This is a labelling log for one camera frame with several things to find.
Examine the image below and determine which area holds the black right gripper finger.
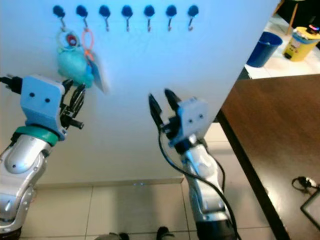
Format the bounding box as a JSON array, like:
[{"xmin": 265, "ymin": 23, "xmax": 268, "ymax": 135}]
[
  {"xmin": 163, "ymin": 88, "xmax": 181, "ymax": 119},
  {"xmin": 148, "ymin": 93, "xmax": 165, "ymax": 129}
]

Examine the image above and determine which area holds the teal plush keychain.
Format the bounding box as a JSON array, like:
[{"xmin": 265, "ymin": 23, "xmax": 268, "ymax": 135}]
[{"xmin": 56, "ymin": 28, "xmax": 95, "ymax": 89}]

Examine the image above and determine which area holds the white hook board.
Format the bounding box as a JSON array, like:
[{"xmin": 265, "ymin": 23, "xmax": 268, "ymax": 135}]
[{"xmin": 0, "ymin": 0, "xmax": 281, "ymax": 190}]

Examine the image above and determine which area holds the blue knob metal hook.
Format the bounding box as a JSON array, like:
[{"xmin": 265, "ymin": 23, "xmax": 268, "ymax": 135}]
[
  {"xmin": 121, "ymin": 5, "xmax": 134, "ymax": 33},
  {"xmin": 164, "ymin": 5, "xmax": 178, "ymax": 33},
  {"xmin": 186, "ymin": 5, "xmax": 200, "ymax": 32},
  {"xmin": 98, "ymin": 5, "xmax": 112, "ymax": 32},
  {"xmin": 143, "ymin": 5, "xmax": 156, "ymax": 33},
  {"xmin": 75, "ymin": 5, "xmax": 89, "ymax": 30},
  {"xmin": 52, "ymin": 5, "xmax": 67, "ymax": 32}
]

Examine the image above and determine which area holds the dark brown wooden table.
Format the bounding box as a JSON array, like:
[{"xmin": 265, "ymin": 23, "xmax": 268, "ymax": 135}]
[{"xmin": 214, "ymin": 73, "xmax": 320, "ymax": 240}]

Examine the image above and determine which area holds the blue waste bin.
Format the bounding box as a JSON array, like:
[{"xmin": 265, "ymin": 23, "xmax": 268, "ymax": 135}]
[{"xmin": 245, "ymin": 31, "xmax": 284, "ymax": 69}]

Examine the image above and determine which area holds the black right robot foot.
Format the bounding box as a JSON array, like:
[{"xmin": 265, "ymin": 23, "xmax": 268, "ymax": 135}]
[{"xmin": 155, "ymin": 227, "xmax": 176, "ymax": 240}]

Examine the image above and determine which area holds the grey left robot foot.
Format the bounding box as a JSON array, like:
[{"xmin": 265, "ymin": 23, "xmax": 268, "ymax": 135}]
[{"xmin": 94, "ymin": 232, "xmax": 122, "ymax": 240}]

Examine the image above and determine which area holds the yellow waste bin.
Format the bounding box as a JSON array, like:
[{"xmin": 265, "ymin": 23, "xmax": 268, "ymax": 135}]
[{"xmin": 283, "ymin": 25, "xmax": 320, "ymax": 63}]

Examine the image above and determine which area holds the wooden chair leg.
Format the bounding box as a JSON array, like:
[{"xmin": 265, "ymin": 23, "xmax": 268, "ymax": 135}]
[{"xmin": 286, "ymin": 0, "xmax": 300, "ymax": 37}]

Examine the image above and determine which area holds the light grey right wrist camera mount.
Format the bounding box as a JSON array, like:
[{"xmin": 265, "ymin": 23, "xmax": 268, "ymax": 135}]
[{"xmin": 174, "ymin": 97, "xmax": 210, "ymax": 147}]

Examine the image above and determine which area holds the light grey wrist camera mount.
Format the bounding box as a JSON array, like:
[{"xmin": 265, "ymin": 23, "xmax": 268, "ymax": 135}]
[
  {"xmin": 19, "ymin": 74, "xmax": 68, "ymax": 141},
  {"xmin": 174, "ymin": 97, "xmax": 210, "ymax": 147}
]

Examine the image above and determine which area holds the light grey left wrist camera mount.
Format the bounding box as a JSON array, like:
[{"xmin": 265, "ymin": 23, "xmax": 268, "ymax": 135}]
[{"xmin": 19, "ymin": 74, "xmax": 68, "ymax": 141}]

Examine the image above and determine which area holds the orange lanyard with card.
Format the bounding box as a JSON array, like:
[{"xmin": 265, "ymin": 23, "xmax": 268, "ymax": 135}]
[{"xmin": 82, "ymin": 27, "xmax": 110, "ymax": 96}]

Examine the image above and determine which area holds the black tangled cable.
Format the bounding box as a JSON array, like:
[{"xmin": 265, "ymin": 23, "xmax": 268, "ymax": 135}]
[{"xmin": 292, "ymin": 175, "xmax": 320, "ymax": 219}]

